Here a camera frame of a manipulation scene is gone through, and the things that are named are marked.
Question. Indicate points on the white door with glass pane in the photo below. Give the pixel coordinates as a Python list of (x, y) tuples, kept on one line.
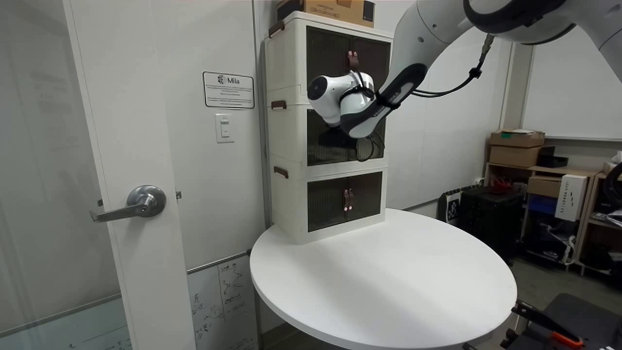
[(128, 98)]

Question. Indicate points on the wooden storage shelf rack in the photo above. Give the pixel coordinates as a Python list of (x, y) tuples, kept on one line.
[(583, 250)]

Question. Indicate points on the cardboard box with dark band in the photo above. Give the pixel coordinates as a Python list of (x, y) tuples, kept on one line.
[(323, 9)]

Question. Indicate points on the white wall whiteboard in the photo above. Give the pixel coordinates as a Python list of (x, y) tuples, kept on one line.
[(575, 90)]

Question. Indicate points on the black chair seat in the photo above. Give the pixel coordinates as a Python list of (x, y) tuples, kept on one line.
[(593, 322)]

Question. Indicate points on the flat cardboard box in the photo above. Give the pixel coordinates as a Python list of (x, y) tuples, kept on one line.
[(515, 139)]

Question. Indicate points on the white three-tier shelf cabinet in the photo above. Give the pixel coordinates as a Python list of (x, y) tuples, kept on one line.
[(284, 143)]

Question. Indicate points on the white light switch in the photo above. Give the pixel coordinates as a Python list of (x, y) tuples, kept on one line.
[(223, 129)]

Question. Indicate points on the large black box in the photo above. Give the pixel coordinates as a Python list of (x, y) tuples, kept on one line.
[(492, 225)]

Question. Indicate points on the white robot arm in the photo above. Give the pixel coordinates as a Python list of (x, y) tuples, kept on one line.
[(428, 26)]

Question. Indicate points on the plain brown cardboard box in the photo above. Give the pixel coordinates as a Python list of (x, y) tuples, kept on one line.
[(513, 157)]

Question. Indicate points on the white wall sign plaque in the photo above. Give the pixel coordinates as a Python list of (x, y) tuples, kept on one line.
[(227, 90)]

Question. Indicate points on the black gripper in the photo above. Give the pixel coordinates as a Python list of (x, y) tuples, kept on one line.
[(361, 149)]

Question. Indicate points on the orange and black tool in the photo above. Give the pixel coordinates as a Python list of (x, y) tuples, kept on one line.
[(550, 328)]

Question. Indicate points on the small black labelled device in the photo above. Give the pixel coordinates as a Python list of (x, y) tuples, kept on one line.
[(449, 207)]

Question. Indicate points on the brown cabinet side latch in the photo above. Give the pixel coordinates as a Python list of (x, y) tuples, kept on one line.
[(278, 104), (280, 172)]

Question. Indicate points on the white carton box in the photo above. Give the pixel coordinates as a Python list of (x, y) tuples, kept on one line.
[(571, 197)]

